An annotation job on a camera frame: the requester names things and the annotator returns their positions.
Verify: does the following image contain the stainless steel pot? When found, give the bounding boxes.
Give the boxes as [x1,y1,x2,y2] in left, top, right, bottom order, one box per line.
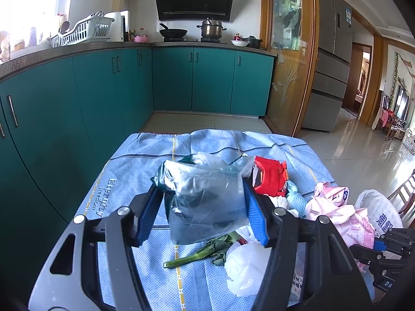
[196,18,228,39]

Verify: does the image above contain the dark kitchen countertop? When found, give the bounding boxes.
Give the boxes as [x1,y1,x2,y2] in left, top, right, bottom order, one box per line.
[0,40,278,79]

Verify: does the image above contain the teal base cabinets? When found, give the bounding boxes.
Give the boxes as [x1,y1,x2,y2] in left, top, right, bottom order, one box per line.
[0,47,277,299]

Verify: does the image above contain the white kitchen appliance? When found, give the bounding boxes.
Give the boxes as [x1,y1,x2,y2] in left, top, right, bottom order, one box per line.
[104,10,130,42]

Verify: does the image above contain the white low fence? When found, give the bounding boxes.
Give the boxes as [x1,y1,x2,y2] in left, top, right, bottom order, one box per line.
[401,128,415,155]

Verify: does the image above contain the wooden chair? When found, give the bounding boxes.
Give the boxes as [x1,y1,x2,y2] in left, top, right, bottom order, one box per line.
[387,168,415,229]

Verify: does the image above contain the white bowl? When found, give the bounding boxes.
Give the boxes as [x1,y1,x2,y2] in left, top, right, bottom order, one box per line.
[231,33,250,47]

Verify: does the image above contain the light blue striped tablecloth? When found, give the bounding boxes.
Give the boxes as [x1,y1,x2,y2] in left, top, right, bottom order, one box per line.
[29,130,377,311]

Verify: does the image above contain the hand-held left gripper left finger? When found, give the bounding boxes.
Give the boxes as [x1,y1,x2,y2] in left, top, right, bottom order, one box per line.
[29,183,167,311]

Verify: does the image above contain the large white plastic bag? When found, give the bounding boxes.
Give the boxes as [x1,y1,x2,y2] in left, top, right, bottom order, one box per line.
[225,225,282,298]

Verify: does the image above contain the flat screen television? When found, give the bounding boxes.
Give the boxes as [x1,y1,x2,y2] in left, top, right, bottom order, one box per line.
[396,85,410,122]

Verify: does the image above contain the group of dining chairs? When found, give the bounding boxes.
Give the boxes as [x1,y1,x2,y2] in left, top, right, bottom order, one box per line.
[376,90,407,140]

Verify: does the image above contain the pink plastic bag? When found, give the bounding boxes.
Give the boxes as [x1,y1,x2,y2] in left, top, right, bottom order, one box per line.
[305,181,377,250]

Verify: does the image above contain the light blue rolled cloth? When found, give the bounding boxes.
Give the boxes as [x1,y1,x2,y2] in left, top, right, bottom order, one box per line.
[285,181,308,218]

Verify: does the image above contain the wooden framed glass door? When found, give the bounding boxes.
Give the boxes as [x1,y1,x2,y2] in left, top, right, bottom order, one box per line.
[260,0,320,137]

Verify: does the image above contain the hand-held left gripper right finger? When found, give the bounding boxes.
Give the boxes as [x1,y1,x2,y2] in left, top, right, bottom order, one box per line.
[241,179,374,311]

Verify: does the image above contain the black casserole pot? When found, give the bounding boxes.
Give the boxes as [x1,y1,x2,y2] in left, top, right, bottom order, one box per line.
[243,36,263,49]

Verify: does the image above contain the gas stove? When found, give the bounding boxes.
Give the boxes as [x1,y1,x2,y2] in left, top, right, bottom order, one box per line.
[154,37,229,45]

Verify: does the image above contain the white printed paper wrapper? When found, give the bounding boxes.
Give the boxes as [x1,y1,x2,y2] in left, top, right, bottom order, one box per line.
[289,270,307,303]

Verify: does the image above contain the clear plastic bag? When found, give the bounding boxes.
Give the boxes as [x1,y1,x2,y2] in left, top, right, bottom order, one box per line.
[151,152,257,245]

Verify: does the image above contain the red snack packet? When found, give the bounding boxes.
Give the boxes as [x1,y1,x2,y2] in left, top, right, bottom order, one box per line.
[250,155,288,198]

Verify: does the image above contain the green vine garland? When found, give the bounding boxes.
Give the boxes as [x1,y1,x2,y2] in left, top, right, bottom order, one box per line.
[390,52,400,108]

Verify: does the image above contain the green leafy vegetable stalk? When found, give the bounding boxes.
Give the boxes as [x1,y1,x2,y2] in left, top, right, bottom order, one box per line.
[163,231,242,269]

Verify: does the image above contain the white dish rack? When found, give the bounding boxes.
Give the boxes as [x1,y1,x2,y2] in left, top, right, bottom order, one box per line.
[50,11,115,48]

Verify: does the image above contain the silver refrigerator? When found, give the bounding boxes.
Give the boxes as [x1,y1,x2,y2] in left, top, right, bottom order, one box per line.
[301,0,355,133]

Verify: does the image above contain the black wok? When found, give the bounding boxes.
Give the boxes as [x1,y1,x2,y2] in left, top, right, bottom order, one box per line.
[158,23,189,39]

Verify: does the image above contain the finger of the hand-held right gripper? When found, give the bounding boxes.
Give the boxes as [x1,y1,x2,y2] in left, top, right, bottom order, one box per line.
[375,228,415,251]
[349,244,386,271]

